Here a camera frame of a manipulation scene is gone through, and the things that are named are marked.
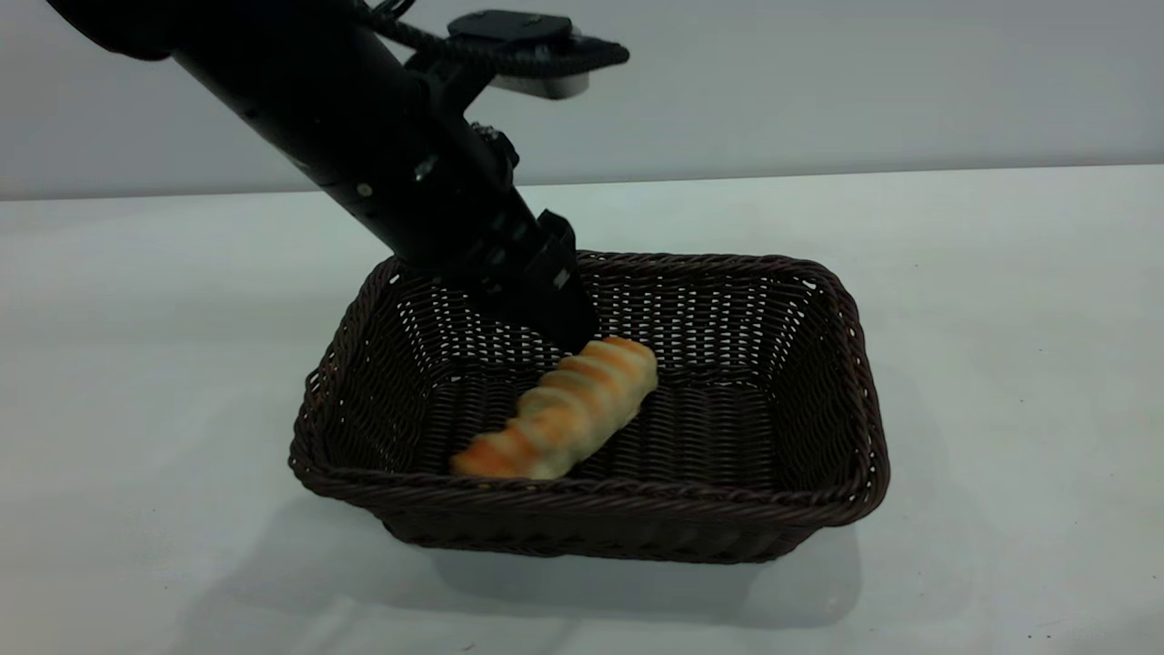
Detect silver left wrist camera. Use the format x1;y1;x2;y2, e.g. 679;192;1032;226
446;9;630;101

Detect striped orange bread roll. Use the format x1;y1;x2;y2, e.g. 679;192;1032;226
450;336;658;480

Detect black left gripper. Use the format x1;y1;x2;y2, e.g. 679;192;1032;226
400;123;603;355

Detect dark brown wicker basket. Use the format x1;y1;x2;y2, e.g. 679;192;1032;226
289;250;890;565

